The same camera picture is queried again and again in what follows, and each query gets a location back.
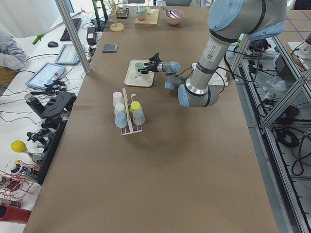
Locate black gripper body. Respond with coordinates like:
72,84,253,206
147,61,162,72

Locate mint green plastic cup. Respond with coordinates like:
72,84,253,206
134,62,144,76

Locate cream rabbit serving tray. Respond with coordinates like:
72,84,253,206
124,59,154,87

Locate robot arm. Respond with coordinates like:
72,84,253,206
138,0,287,107

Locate yellow plastic cup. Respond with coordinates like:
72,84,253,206
130,101,142,114

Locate pink plastic cup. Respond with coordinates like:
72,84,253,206
112,91,124,107

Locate cream white plastic cup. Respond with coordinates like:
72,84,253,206
114,103,126,115

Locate grey plastic cup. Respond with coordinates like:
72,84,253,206
133,109,145,125

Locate light blue plastic cup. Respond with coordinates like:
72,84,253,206
115,112,128,128

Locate wooden cutting board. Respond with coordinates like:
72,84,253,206
135,9,159,26

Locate pink bowl with ice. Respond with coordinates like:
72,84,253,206
164,9,184,26

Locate folded grey cloth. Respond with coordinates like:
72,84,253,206
102,43,118,53

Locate metal ice scoop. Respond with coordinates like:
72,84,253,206
161,6,179,18

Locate stacked mint green bowls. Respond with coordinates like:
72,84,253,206
134,5,147,20

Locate wooden mug tree stand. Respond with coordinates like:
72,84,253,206
108,0,124,32

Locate blue teach pendant far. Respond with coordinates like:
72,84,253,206
54,44,80,66

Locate blue teach pendant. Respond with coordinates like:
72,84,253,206
25,63,66,89
54,44,80,66

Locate black keyboard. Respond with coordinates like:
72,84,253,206
60,17,83,42

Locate blue teach pendant near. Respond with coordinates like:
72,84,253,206
25,63,66,89

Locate black computer mouse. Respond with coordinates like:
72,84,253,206
47,41,59,48

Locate black metal stand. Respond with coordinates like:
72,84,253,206
26,91,77,146

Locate black water bottle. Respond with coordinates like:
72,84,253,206
24,93,45,118

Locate yellow lemon toy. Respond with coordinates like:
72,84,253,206
11,140,27,153

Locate white wire cup rack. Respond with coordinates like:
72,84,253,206
121,87,143,135

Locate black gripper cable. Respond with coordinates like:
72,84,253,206
174,67,230,95

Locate aluminium frame post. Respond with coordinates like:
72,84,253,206
55,0,91,74

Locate copper wire bottle rack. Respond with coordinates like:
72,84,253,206
0,160,40,210

